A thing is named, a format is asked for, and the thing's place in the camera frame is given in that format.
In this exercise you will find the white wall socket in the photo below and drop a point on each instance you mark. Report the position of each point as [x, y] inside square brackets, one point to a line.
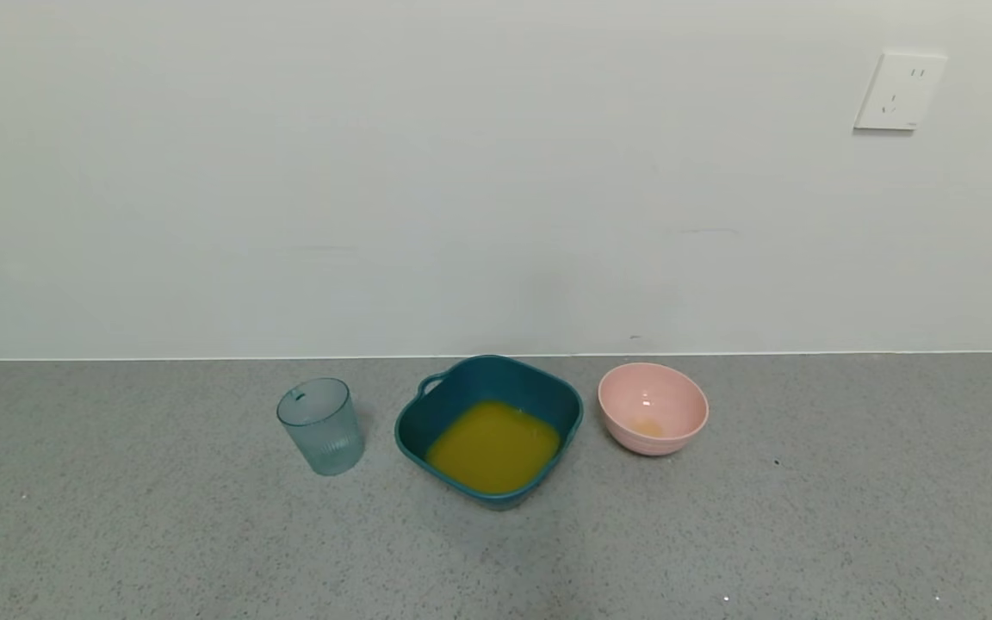
[899, 90]

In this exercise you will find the teal square plastic basin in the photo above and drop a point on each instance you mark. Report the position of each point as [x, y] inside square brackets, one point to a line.
[496, 379]

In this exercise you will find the pink ribbed bowl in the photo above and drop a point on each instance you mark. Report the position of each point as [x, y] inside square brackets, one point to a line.
[651, 405]

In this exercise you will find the orange yellow juice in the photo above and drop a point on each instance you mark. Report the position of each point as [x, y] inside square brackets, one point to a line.
[496, 448]

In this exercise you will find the clear ribbed plastic cup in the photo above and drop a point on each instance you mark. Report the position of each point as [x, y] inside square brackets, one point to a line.
[324, 430]

